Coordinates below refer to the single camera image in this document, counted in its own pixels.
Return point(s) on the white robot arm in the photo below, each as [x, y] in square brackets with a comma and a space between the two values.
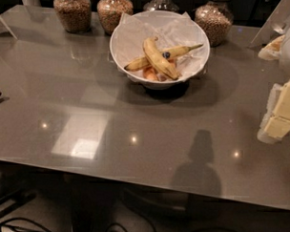
[278, 49]

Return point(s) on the clear acrylic stand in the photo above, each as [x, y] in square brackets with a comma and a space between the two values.
[4, 27]
[277, 23]

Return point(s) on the white bowl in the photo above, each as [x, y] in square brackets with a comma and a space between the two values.
[122, 40]

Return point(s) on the clear acrylic stand left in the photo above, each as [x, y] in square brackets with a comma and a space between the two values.
[4, 27]

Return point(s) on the clear acrylic stand right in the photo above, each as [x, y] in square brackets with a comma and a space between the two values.
[277, 23]

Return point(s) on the white paper liner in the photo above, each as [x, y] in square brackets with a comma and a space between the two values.
[173, 28]

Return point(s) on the glass grain jar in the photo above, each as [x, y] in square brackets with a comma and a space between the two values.
[110, 12]
[216, 19]
[74, 15]

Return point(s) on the orange fruit in bowl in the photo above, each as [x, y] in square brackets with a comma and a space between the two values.
[150, 73]

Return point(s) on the left glass grain jar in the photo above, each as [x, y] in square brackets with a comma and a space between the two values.
[74, 15]

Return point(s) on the right glass grain jar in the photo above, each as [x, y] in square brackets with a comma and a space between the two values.
[216, 19]

